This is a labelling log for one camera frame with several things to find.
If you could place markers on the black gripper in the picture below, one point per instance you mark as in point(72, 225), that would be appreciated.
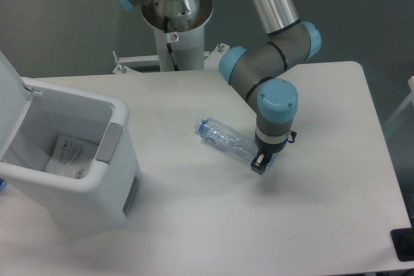
point(268, 145)

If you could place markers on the clear plastic water bottle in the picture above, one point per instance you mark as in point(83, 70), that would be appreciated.
point(228, 140)

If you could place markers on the clear plastic packaging bag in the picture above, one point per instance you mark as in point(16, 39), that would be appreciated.
point(72, 157)

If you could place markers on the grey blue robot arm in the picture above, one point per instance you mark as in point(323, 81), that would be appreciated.
point(256, 76)

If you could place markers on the white trash can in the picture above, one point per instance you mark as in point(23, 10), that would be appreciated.
point(33, 114)

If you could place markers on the black clamp at table edge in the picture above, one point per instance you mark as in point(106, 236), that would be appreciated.
point(403, 243)

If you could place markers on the blue object at left edge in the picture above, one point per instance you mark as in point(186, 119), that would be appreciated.
point(3, 184)

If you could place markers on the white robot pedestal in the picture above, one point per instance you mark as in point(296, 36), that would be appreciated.
point(178, 27)

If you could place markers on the white frame at right edge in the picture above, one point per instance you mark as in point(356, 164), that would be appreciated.
point(401, 113)

